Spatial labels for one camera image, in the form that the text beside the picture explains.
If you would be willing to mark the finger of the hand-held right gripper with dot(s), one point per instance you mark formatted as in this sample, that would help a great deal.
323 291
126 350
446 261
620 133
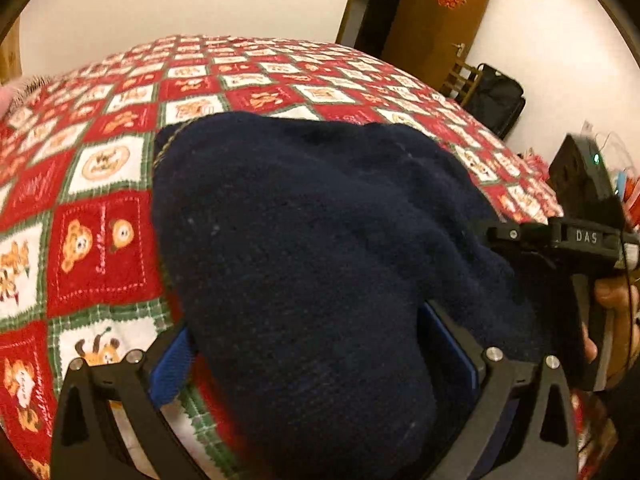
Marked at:
510 234

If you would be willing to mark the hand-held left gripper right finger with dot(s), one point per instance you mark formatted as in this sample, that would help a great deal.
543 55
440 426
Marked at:
450 347

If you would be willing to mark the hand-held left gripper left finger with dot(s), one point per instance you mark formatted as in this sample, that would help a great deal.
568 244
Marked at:
170 370

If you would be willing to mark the navy striped knit sweater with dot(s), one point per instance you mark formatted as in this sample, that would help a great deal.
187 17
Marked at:
300 260

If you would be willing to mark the person's right hand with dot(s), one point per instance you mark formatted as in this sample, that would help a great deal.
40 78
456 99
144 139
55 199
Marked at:
615 297

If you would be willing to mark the black bag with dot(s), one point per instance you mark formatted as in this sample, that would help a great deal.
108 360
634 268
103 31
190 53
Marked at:
497 100

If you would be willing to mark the red printed bedsheet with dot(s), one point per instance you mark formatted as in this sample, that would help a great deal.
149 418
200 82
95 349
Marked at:
100 240

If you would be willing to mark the wooden slatted rack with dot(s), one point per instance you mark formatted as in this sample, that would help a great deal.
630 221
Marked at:
457 82

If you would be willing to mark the brown wooden door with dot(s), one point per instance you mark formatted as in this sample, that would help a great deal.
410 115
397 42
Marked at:
425 35

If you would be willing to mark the grey striped pillow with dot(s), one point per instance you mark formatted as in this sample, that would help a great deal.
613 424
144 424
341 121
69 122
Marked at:
30 88

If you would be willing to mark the folded pink quilt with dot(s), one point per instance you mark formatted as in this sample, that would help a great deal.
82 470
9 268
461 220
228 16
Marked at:
3 101

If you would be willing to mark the dark wooden door frame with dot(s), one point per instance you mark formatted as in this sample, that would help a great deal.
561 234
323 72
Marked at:
350 10

